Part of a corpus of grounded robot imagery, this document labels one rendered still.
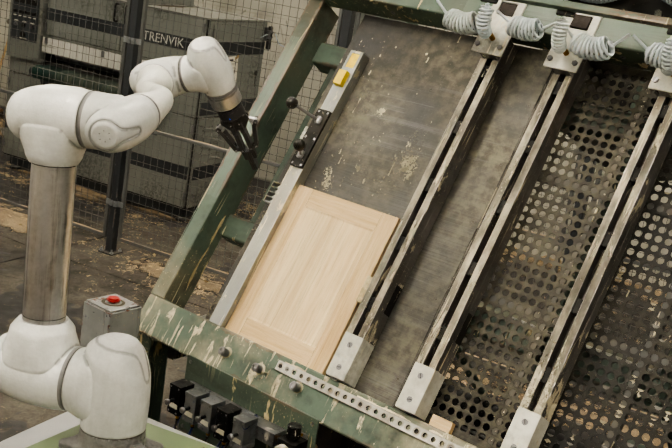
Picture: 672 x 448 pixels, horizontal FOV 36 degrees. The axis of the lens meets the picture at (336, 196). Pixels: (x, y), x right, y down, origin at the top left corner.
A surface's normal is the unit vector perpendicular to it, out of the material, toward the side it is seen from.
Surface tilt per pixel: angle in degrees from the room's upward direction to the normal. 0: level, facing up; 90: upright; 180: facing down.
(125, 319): 90
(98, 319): 90
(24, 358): 84
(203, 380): 90
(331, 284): 59
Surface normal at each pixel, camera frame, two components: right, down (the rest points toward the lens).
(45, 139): -0.15, 0.29
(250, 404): -0.61, 0.09
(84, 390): -0.28, 0.09
